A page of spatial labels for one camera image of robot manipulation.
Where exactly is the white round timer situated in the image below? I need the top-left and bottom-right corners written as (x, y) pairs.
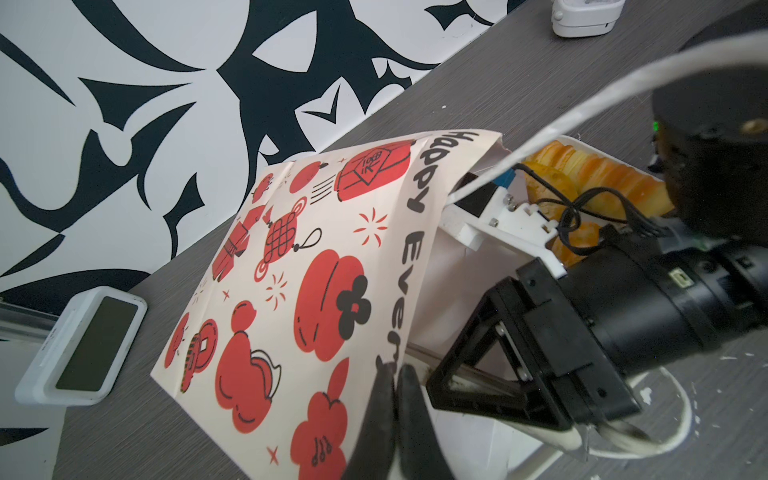
top-left (551, 0), bottom-right (625, 38)

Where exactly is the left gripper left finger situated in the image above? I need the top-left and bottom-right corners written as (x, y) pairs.
top-left (342, 363), bottom-right (396, 479)

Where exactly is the white digital clock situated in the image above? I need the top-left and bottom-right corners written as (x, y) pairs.
top-left (14, 286), bottom-right (148, 407)

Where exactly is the long striped fake bread loaf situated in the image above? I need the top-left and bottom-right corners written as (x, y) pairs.
top-left (526, 141), bottom-right (673, 217)

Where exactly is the white plastic tray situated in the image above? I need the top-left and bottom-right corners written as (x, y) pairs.
top-left (503, 134), bottom-right (697, 480)

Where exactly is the red white paper bag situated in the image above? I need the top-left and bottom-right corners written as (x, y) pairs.
top-left (151, 129), bottom-right (505, 479)

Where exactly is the fake bagel bread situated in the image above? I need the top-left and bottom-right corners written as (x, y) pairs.
top-left (525, 163), bottom-right (579, 221)

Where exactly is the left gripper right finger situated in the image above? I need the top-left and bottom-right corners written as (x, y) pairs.
top-left (396, 364), bottom-right (453, 479)

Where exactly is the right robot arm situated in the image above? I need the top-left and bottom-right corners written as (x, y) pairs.
top-left (426, 66), bottom-right (767, 431)

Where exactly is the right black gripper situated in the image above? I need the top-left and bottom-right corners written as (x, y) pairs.
top-left (406, 234), bottom-right (767, 431)

